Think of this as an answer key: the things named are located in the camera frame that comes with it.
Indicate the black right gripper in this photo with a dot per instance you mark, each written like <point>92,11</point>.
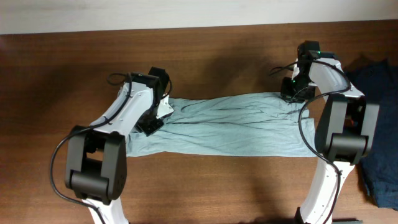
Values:
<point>289,98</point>

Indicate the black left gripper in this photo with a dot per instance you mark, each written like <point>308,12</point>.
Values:
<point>149,126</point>

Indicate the light teal t-shirt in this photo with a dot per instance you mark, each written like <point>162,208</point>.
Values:
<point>256,124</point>

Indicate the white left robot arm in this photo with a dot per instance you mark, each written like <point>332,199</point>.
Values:
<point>96,167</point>

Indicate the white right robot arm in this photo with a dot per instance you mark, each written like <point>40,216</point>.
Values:
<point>344,134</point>

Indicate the dark blue folded garment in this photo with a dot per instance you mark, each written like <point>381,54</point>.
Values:
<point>378,82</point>

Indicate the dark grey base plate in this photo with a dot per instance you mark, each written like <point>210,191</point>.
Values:
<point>348,222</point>

